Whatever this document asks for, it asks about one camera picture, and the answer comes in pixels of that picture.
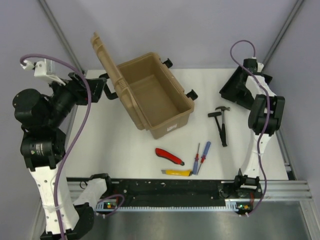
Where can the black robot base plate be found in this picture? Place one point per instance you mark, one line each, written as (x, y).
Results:
(177, 192)

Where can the aluminium frame post left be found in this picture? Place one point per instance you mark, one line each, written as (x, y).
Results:
(60, 34)

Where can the red handle screwdriver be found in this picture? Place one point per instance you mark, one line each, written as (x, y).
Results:
(196, 161)

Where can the black claw hammer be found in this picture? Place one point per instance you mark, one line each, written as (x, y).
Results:
(222, 128)

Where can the aluminium front rail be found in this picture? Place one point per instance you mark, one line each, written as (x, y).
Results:
(288, 191)

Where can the black tool box tray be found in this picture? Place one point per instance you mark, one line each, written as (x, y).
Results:
(235, 89)

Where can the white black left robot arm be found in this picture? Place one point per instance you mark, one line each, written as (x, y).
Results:
(43, 149)

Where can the tan plastic tool box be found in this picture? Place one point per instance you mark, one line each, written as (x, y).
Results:
(149, 92)

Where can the aluminium frame post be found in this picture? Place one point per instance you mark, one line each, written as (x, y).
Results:
(60, 34)
(297, 7)

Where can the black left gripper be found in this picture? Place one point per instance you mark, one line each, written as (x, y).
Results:
(77, 90)

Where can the red utility knife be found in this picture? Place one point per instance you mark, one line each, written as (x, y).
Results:
(168, 156)

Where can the aluminium frame post right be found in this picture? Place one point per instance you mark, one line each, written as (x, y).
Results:
(297, 7)

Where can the yellow utility knife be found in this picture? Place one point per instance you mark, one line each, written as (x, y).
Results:
(182, 173)

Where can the black mallet hammer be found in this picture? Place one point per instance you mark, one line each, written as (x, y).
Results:
(213, 115)

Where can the blue handle screwdriver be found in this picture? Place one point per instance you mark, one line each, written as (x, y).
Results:
(203, 156)

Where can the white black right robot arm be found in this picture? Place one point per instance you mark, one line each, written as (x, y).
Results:
(264, 120)

